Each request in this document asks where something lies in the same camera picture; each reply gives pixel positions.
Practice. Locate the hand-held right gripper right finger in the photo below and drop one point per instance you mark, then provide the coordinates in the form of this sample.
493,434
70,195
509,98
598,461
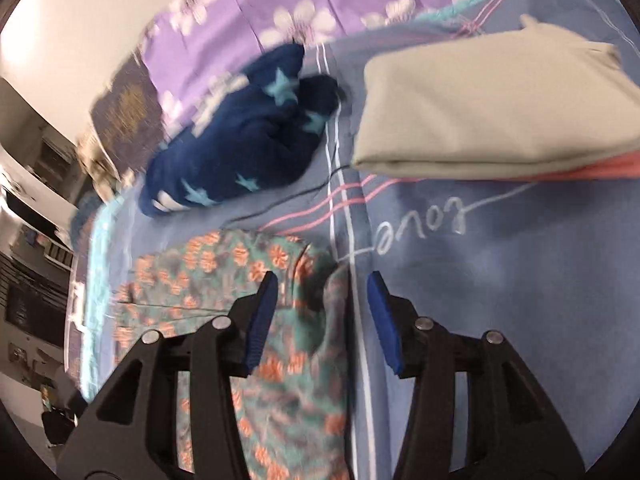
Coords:
382,315

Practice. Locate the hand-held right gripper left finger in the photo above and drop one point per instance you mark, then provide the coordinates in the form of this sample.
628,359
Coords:
262,312

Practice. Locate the teal floral garment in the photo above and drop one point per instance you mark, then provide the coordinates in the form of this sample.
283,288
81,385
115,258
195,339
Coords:
300,390

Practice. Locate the blue printed bedsheet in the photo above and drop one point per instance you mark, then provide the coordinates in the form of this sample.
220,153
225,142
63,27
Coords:
500,285

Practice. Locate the navy star-print garment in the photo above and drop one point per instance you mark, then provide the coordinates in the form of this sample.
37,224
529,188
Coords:
240,145

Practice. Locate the teal towel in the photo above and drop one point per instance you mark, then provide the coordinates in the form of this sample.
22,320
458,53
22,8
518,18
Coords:
85,217

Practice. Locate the white slatted rack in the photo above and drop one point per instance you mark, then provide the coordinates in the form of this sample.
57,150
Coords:
59,251

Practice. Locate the beige folded cloth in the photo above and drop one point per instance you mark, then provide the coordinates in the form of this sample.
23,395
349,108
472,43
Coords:
475,110

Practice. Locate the cream patterned cloth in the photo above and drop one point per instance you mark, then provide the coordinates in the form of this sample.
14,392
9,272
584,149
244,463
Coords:
97,157

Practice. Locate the dark cabinet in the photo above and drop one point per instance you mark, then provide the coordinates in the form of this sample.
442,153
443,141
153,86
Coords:
30,305

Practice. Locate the dark gold-patterned pillow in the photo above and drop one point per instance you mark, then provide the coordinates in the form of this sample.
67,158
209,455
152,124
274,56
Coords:
125,110

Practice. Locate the coral folded garment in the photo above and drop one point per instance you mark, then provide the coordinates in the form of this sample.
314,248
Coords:
615,167

